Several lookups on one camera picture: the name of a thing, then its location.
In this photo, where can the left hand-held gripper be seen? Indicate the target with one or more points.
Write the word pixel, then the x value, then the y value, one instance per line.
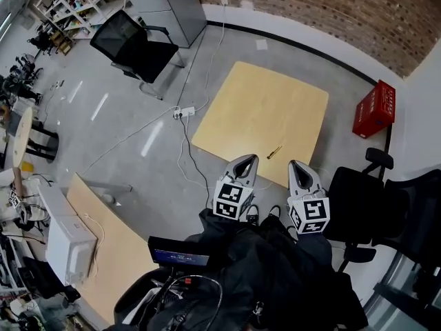
pixel 229 202

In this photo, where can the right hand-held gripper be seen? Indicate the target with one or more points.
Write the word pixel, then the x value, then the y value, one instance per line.
pixel 310 216

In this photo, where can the small yellow pen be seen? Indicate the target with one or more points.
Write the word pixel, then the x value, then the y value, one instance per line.
pixel 274 152

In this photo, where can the person's right forearm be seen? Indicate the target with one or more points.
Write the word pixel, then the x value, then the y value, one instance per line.
pixel 315 252

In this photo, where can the person's left forearm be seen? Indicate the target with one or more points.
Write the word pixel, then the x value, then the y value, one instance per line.
pixel 215 224

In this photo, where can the person's right shoe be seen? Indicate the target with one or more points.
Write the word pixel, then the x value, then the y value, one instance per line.
pixel 274 212

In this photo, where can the person's shoe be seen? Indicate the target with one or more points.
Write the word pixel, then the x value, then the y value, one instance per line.
pixel 274 212
pixel 252 214

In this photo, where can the person's left shoe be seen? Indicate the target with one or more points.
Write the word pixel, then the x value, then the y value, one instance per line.
pixel 252 214

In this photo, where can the black office chair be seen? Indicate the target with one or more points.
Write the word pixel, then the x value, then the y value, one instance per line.
pixel 358 205

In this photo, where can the square wooden table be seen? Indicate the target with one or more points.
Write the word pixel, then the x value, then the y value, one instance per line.
pixel 262 112

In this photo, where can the white power strip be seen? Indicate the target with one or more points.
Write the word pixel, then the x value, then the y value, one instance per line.
pixel 187 110

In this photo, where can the black chest screen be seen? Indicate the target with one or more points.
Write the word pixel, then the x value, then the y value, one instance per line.
pixel 179 253

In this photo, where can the person's black jacket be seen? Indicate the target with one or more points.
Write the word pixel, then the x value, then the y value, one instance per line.
pixel 275 281

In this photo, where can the white paper sheet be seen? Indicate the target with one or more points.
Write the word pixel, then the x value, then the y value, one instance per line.
pixel 261 44

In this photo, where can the grey desk leg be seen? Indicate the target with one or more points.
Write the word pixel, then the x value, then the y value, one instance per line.
pixel 107 186

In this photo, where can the large wooden desk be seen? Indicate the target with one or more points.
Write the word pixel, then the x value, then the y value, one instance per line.
pixel 117 250

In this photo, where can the black equipment bag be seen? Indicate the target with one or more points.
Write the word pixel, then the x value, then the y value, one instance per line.
pixel 148 309

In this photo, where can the black mesh visitor chair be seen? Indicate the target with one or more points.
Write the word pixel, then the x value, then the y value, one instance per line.
pixel 131 43

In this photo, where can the grey metal cabinet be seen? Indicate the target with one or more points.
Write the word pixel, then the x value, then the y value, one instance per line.
pixel 165 9

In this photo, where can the white box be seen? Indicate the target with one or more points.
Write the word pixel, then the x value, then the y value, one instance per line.
pixel 56 202

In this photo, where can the white microwave oven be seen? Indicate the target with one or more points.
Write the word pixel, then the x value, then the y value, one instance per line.
pixel 69 250

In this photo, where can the small yellow floor object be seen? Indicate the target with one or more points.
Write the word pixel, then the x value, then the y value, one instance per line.
pixel 27 166

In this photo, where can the round wooden table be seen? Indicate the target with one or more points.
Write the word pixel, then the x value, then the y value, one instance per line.
pixel 22 136

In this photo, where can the white metal shelf unit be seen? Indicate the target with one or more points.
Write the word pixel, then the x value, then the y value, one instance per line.
pixel 72 2

